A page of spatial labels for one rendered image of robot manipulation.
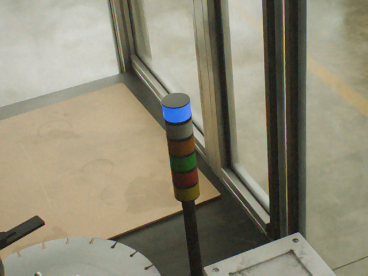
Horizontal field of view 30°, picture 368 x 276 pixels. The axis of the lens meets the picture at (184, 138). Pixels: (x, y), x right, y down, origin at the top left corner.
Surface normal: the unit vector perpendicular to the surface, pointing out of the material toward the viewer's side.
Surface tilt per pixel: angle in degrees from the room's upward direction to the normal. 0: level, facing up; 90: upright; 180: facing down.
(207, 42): 90
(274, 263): 0
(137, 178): 0
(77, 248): 0
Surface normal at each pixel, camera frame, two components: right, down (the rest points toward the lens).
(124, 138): -0.10, -0.82
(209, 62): -0.92, 0.29
